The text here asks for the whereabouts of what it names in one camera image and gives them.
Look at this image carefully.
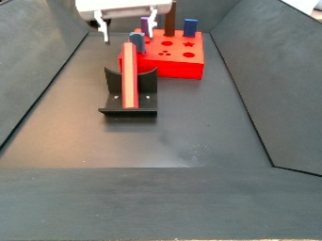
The blue rectangular peg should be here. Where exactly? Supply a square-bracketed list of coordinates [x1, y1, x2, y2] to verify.
[183, 19, 198, 37]

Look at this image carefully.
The red hexagon peg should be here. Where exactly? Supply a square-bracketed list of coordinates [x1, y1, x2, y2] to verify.
[122, 42, 139, 108]

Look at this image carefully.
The grey-blue arch peg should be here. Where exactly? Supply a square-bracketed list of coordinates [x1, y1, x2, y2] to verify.
[130, 32, 146, 54]

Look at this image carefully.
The purple peg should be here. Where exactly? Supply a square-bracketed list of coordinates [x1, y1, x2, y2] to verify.
[140, 17, 150, 36]

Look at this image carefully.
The black curved peg stand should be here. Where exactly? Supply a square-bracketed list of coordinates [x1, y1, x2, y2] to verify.
[98, 69, 158, 118]

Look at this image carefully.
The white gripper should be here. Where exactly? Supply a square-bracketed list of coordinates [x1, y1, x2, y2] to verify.
[75, 0, 172, 43]

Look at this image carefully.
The brown round peg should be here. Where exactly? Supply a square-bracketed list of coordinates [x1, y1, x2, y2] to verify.
[163, 2, 176, 37]

